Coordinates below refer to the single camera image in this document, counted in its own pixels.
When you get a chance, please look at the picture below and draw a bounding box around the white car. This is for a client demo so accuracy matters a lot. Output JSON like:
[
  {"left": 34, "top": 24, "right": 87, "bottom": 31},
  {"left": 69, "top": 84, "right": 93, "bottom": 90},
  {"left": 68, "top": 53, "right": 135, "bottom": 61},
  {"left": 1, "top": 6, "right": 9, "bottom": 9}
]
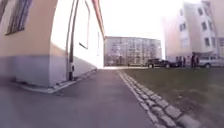
[{"left": 198, "top": 55, "right": 224, "bottom": 69}]

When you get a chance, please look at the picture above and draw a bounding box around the cobblestone kerb strip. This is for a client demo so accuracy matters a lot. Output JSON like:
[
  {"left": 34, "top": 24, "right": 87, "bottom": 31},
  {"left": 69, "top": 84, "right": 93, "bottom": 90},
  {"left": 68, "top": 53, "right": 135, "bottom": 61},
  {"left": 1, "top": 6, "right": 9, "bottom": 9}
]
[{"left": 117, "top": 69, "right": 205, "bottom": 128}]

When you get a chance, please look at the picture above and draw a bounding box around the dark car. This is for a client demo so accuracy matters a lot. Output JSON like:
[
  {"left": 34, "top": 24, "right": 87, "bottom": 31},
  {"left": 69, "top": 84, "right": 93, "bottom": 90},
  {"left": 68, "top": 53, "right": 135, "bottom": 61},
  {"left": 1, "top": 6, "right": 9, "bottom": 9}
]
[{"left": 145, "top": 58, "right": 175, "bottom": 70}]

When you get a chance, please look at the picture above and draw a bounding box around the pale concrete edging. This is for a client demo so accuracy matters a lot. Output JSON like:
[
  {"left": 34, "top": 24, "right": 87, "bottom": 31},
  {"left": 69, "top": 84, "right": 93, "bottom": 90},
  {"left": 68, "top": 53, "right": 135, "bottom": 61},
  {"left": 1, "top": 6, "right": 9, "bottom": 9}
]
[{"left": 14, "top": 68, "right": 98, "bottom": 95}]

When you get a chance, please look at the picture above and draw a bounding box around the beige and white building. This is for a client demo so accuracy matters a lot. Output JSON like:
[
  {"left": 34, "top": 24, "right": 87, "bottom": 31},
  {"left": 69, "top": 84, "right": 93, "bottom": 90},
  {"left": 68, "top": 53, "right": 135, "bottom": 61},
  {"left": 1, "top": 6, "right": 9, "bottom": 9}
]
[{"left": 0, "top": 0, "right": 106, "bottom": 89}]

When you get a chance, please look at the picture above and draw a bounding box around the grey multi-storey building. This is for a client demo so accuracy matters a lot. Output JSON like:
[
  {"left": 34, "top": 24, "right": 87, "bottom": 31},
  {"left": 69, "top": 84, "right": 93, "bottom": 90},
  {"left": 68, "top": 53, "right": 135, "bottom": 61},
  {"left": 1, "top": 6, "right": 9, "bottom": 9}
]
[{"left": 104, "top": 36, "right": 163, "bottom": 67}]

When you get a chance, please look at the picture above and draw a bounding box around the grass area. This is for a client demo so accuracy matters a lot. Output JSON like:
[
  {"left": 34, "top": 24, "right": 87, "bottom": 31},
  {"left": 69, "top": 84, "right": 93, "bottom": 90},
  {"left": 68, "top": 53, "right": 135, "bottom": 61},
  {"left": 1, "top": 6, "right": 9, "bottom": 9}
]
[{"left": 122, "top": 67, "right": 224, "bottom": 128}]

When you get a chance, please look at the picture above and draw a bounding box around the person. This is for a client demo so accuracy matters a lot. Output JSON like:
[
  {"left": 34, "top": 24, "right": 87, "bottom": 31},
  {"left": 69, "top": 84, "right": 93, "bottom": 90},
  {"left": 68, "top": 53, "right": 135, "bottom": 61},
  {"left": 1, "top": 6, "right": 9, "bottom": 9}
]
[
  {"left": 181, "top": 56, "right": 187, "bottom": 68},
  {"left": 190, "top": 53, "right": 198, "bottom": 69}
]

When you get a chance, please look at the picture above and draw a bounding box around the grey asphalt path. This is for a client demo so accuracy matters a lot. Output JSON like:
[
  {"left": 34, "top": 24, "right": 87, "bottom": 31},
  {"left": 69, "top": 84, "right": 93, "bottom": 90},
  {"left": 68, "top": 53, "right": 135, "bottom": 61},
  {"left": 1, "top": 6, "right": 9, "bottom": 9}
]
[{"left": 0, "top": 68, "right": 158, "bottom": 128}]

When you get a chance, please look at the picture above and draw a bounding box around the white apartment building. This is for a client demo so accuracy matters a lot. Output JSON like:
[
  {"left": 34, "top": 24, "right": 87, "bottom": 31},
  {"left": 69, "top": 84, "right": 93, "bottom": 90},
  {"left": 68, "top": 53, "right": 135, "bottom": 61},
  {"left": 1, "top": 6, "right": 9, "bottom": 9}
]
[{"left": 162, "top": 0, "right": 224, "bottom": 65}]

